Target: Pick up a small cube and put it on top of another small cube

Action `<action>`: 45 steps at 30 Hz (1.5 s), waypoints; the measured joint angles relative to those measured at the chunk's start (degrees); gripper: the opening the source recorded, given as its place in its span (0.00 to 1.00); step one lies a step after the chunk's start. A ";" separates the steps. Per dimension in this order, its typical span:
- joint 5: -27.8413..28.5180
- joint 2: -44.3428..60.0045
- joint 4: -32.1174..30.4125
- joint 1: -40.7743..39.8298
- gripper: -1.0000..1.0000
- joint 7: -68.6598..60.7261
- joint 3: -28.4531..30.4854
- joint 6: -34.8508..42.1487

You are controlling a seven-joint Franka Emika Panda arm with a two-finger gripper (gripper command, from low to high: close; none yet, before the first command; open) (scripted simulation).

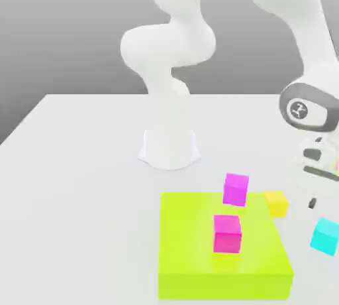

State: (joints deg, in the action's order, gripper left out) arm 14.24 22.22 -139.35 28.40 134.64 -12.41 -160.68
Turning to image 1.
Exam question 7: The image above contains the large lime box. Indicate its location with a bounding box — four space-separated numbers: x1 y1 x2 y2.
158 191 295 301

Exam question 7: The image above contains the small cyan cube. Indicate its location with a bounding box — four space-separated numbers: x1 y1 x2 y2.
309 217 339 257

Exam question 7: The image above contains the small magenta cube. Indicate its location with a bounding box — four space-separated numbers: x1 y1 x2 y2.
222 172 250 208

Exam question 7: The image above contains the small yellow cube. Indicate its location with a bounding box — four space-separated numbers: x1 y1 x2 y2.
263 190 289 218

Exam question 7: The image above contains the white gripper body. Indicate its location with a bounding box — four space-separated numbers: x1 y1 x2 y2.
297 160 339 192

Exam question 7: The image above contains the small pink cube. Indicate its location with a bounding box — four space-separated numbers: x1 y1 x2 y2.
213 214 242 255

